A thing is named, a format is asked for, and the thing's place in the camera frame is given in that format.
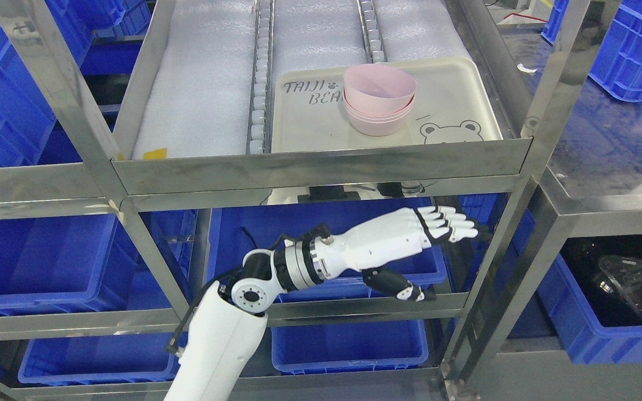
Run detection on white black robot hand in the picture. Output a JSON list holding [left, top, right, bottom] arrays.
[[310, 206, 479, 302]]

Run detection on pink plastic bowl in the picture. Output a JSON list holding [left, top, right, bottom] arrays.
[[342, 63, 417, 116]]

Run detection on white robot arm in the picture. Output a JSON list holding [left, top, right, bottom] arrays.
[[165, 250, 283, 400]]

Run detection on steel shelf rack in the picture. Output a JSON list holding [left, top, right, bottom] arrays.
[[0, 0, 622, 401]]

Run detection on stacked pink bowls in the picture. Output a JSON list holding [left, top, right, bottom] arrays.
[[343, 95, 415, 136]]

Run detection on beige bear tray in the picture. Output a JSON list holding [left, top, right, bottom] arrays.
[[270, 57, 502, 153]]

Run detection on white foam sheet left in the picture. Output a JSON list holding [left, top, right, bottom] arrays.
[[133, 1, 256, 160]]

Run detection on blue bin under table right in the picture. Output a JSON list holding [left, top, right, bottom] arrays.
[[538, 234, 642, 365]]

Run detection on steel work table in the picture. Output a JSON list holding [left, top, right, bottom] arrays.
[[478, 81, 642, 400]]

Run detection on left blue crate on table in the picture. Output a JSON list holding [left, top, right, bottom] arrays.
[[589, 1, 642, 102]]

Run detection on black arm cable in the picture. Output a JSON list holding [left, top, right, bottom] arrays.
[[166, 224, 333, 355]]

